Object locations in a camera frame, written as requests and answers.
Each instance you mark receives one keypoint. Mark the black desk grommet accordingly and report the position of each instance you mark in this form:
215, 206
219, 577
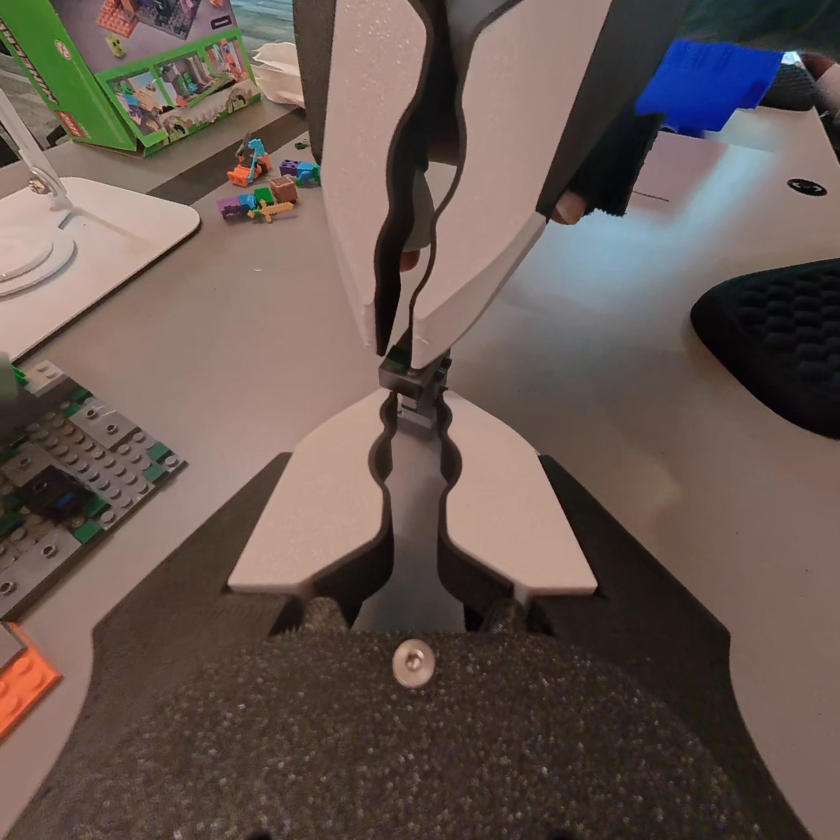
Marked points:
806, 187

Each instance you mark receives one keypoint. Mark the colourful figure with yellow sword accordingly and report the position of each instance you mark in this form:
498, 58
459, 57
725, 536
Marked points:
256, 207

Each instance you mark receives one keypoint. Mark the green toy box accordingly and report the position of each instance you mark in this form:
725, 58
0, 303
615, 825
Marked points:
98, 79

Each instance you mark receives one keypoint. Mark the person's right hand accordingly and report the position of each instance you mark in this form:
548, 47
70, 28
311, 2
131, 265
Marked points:
569, 208

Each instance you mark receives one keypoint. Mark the grey brick pillar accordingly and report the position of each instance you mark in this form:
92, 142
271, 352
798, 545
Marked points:
413, 394

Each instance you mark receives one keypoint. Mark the brown crate brick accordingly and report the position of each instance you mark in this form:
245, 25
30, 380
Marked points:
283, 189

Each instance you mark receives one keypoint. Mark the orange figure with blue pickaxe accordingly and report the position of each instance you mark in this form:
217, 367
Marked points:
249, 164

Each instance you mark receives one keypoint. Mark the grey baseplate brick building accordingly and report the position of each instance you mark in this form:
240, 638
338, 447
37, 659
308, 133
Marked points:
72, 472

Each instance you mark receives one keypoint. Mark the purple blue green brick figure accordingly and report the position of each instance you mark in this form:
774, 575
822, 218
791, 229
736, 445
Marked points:
298, 169

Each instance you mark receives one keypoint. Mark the blue plastic bin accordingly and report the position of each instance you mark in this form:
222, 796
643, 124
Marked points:
709, 85

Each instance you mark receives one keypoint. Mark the black quilted elbow pad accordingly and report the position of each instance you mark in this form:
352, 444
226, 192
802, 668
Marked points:
774, 341

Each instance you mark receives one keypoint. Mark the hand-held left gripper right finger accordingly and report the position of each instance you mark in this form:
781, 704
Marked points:
518, 518

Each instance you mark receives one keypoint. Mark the person's right forearm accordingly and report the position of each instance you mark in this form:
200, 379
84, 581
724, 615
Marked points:
754, 19

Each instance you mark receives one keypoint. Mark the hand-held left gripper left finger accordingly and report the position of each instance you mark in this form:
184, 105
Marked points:
308, 518

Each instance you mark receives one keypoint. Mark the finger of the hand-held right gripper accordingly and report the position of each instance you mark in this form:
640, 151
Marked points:
518, 131
367, 131

